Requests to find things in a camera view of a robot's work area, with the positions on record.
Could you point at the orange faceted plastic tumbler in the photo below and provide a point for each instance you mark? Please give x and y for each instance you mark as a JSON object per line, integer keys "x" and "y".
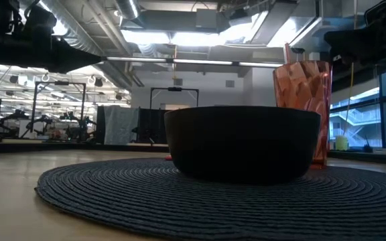
{"x": 303, "y": 83}

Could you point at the yellow-green container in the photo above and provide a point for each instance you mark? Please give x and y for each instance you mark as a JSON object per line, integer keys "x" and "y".
{"x": 341, "y": 144}

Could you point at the translucent orange straw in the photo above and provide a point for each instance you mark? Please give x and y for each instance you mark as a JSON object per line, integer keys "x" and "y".
{"x": 287, "y": 53}

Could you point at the large black gantry frame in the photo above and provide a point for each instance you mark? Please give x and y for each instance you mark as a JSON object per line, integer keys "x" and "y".
{"x": 59, "y": 83}

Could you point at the silver ventilation duct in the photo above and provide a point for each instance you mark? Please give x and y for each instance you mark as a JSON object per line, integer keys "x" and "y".
{"x": 75, "y": 38}

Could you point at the small black gantry frame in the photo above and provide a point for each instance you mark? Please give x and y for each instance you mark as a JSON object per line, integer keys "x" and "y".
{"x": 174, "y": 89}

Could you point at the black bowl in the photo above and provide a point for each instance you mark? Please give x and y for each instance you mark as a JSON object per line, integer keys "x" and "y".
{"x": 243, "y": 144}

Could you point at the round dark woven placemat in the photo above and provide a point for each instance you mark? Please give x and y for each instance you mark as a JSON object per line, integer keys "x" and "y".
{"x": 146, "y": 201}

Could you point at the grey curtain partition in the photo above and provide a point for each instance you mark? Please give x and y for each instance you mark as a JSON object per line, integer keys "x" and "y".
{"x": 119, "y": 124}

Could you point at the black partition panel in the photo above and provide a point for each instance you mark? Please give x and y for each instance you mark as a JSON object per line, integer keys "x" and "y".
{"x": 151, "y": 124}

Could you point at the long ceiling light fixture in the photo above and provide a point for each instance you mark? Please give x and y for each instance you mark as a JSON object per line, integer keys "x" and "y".
{"x": 196, "y": 62}

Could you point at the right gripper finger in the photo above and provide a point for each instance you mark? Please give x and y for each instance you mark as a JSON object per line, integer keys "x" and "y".
{"x": 357, "y": 43}

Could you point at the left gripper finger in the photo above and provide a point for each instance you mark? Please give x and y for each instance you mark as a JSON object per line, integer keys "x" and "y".
{"x": 75, "y": 58}

